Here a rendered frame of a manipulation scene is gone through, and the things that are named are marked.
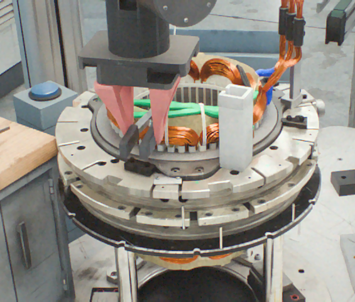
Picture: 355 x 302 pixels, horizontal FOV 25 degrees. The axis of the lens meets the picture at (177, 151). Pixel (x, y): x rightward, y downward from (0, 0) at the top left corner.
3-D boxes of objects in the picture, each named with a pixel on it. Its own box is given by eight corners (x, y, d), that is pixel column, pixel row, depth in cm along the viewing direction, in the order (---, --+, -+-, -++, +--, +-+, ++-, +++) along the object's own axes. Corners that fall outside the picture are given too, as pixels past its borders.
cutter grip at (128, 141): (127, 158, 75) (125, 144, 75) (119, 158, 76) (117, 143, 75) (139, 138, 79) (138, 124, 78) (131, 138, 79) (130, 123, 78)
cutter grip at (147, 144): (147, 160, 75) (146, 146, 74) (139, 160, 75) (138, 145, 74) (158, 139, 78) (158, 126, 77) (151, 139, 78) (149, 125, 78)
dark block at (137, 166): (131, 163, 88) (129, 153, 88) (156, 171, 87) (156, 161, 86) (124, 170, 87) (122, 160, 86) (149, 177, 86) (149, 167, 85)
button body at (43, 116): (93, 229, 131) (78, 92, 118) (60, 249, 127) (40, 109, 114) (67, 213, 136) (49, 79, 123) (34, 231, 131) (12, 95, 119)
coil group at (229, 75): (239, 97, 100) (239, 67, 97) (196, 88, 102) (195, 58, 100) (245, 91, 101) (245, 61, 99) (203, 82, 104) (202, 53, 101)
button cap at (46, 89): (63, 92, 118) (63, 85, 118) (42, 101, 116) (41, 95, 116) (47, 84, 121) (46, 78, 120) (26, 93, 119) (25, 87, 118)
